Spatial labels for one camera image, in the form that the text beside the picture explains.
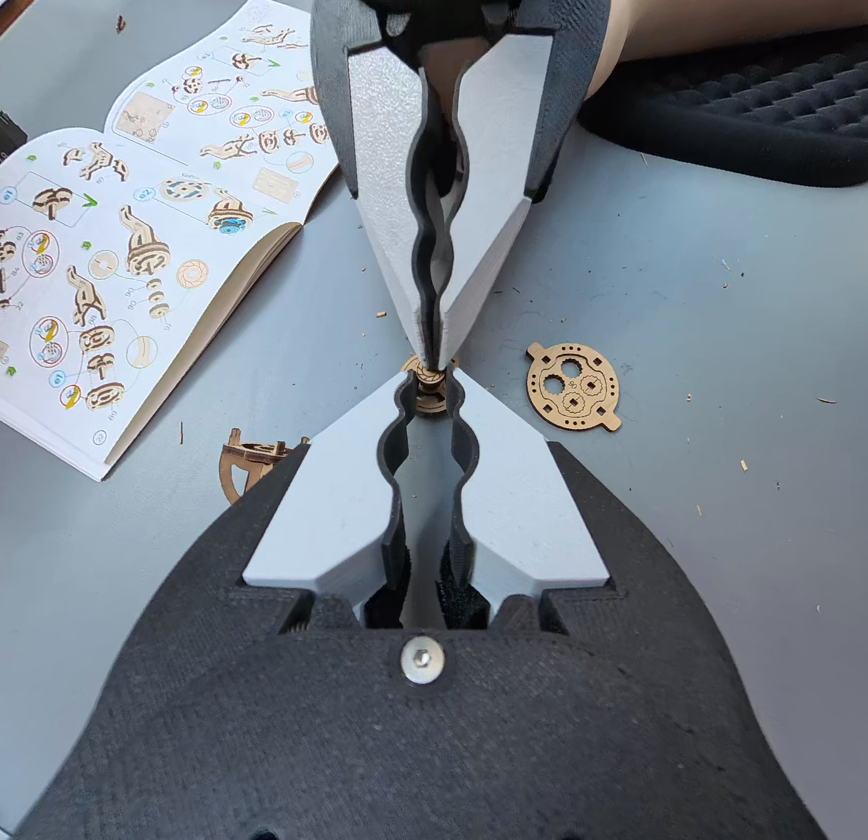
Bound black padded cushion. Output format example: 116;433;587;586
578;27;868;189

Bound black device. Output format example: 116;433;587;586
0;108;29;166

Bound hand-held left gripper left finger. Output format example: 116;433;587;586
242;371;416;629

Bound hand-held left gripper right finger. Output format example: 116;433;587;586
439;370;611;629

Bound person's right forearm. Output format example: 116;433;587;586
586;0;868;102

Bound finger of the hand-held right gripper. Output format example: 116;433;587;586
436;33;556;372
346;50;438;368

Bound small wooden gear assembly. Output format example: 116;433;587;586
400;354;454;418

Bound round wooden plate with holes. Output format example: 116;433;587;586
525;342;623;433

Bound partly built wooden model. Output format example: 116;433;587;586
220;428;313;505

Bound illustrated instruction booklet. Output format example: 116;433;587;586
0;0;341;483

